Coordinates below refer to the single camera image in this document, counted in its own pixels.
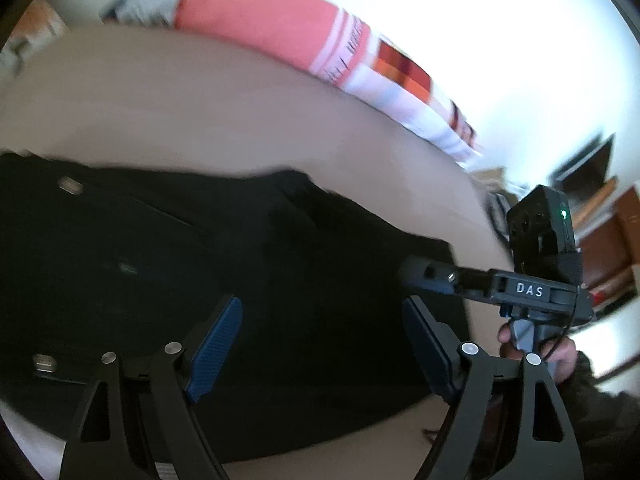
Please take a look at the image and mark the long pink checkered pillow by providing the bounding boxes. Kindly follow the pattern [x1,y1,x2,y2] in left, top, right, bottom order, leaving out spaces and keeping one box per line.
[100,0,486,171]

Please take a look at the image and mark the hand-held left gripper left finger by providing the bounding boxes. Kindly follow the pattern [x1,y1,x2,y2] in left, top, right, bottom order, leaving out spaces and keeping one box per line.
[59,296,244,480]

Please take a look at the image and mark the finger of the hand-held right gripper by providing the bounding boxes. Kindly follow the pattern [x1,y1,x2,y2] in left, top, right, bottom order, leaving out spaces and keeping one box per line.
[397,255,493,302]

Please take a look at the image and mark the black pants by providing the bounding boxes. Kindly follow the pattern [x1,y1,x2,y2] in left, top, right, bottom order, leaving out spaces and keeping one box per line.
[0,152,473,463]

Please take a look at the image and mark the floral pillow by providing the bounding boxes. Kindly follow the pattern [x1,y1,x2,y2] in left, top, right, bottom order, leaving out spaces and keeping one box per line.
[0,0,68,78]

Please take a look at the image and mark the person's right forearm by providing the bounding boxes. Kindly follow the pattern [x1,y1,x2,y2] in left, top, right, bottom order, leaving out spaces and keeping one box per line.
[555,350,640,480]

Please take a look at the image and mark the black cable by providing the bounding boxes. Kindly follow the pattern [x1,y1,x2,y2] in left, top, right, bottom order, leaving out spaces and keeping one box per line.
[545,285,587,363]

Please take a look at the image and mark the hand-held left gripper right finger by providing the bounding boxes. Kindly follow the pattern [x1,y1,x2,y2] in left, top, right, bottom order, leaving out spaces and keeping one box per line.
[402,296,583,480]

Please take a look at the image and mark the brown cardboard box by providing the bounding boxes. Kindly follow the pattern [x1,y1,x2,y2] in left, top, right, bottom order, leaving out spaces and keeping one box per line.
[470,165,508,187]

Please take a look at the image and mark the person's right hand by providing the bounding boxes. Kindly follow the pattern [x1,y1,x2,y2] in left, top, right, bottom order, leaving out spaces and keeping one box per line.
[497,325,580,388]

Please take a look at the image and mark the dark screen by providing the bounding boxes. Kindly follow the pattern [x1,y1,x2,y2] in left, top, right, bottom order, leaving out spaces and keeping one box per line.
[549,134,616,186]

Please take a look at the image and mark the brown wooden furniture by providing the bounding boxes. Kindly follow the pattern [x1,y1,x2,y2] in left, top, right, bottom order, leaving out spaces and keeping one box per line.
[570,180,640,321]

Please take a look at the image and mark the striped navy and olive garment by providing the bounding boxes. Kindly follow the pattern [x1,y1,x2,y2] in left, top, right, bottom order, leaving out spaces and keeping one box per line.
[485,190,513,241]

